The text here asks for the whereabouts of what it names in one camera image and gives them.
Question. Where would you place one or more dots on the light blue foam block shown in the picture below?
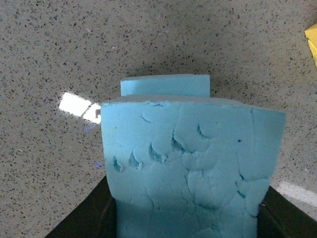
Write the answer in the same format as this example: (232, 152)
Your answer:
(197, 85)
(188, 167)

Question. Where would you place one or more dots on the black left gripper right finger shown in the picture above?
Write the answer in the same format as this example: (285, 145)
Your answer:
(279, 218)

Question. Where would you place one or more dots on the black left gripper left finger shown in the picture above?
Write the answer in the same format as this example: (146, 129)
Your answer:
(95, 217)

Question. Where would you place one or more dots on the yellow foam block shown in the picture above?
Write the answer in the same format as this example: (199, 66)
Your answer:
(311, 34)

